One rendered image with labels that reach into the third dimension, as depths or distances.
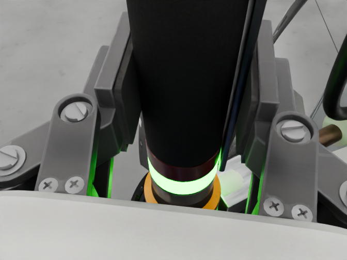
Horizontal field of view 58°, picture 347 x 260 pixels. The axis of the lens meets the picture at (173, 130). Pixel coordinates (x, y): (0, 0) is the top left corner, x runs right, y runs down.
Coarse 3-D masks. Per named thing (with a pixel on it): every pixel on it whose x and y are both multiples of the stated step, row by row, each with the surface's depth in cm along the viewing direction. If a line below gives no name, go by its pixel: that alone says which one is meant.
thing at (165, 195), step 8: (152, 184) 16; (160, 192) 15; (168, 192) 15; (200, 192) 15; (208, 192) 16; (168, 200) 15; (176, 200) 15; (184, 200) 15; (192, 200) 15; (200, 200) 16
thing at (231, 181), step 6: (222, 174) 21; (228, 174) 21; (234, 174) 21; (222, 180) 21; (228, 180) 20; (234, 180) 20; (240, 180) 21; (222, 186) 20; (228, 186) 20; (234, 186) 20; (240, 186) 20; (222, 192) 20; (228, 192) 20
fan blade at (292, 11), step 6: (300, 0) 39; (306, 0) 37; (294, 6) 41; (300, 6) 38; (288, 12) 44; (294, 12) 38; (288, 18) 39; (282, 24) 40; (276, 30) 43; (282, 30) 38; (276, 36) 39; (234, 132) 51
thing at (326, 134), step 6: (330, 126) 24; (336, 126) 23; (324, 132) 23; (330, 132) 23; (336, 132) 23; (324, 138) 23; (330, 138) 23; (336, 138) 23; (324, 144) 23; (330, 144) 23
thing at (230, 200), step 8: (232, 160) 22; (240, 160) 22; (232, 168) 21; (240, 168) 21; (248, 176) 21; (248, 184) 21; (232, 192) 20; (240, 192) 20; (224, 200) 20; (232, 200) 20; (240, 200) 20; (224, 208) 20; (232, 208) 20; (240, 208) 21
